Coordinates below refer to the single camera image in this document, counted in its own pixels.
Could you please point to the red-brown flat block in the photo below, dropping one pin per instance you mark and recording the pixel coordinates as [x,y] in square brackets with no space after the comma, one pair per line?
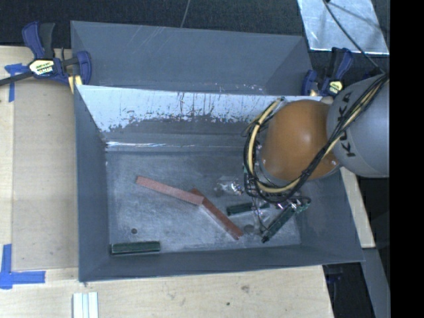
[165,189]
[222,215]

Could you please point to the pale wood flat board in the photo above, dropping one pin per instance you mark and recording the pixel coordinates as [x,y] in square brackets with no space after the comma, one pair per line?
[43,177]

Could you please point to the dark green flat block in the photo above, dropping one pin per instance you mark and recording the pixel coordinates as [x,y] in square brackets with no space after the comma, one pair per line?
[239,208]
[136,247]

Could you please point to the grey metal bin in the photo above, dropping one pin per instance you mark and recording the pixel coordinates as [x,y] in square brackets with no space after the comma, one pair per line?
[185,61]

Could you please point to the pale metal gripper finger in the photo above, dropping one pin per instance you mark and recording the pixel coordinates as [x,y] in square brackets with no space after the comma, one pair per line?
[232,181]
[236,190]

